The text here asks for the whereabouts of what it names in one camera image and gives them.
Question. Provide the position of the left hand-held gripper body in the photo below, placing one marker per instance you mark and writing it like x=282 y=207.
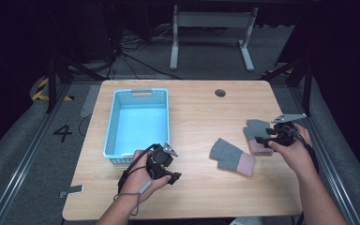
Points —
x=159 y=161

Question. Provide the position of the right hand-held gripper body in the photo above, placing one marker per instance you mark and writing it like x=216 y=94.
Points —
x=286 y=134

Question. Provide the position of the grey and pink sock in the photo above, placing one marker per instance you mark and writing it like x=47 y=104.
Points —
x=231 y=156

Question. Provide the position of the light blue plastic basket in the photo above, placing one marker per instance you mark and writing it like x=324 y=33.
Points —
x=140 y=122

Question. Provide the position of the person's right hand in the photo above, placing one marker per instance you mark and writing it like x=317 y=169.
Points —
x=296 y=156

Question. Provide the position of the person's left hand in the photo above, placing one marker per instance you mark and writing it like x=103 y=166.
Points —
x=137 y=182

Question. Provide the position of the black metal stand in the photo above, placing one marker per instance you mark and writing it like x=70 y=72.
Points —
x=53 y=81
x=306 y=84

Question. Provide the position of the white object at table edge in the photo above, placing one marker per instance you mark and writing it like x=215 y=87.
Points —
x=245 y=221

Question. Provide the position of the grey tape strip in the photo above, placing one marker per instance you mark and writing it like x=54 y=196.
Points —
x=75 y=189

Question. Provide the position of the yellow black hazard tape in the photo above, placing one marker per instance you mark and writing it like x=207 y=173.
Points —
x=40 y=90

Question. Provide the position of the grey metal floor rail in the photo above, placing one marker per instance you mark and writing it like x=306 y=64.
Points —
x=28 y=150
x=331 y=162

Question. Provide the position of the white metal desk frame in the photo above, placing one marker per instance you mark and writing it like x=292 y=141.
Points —
x=212 y=19

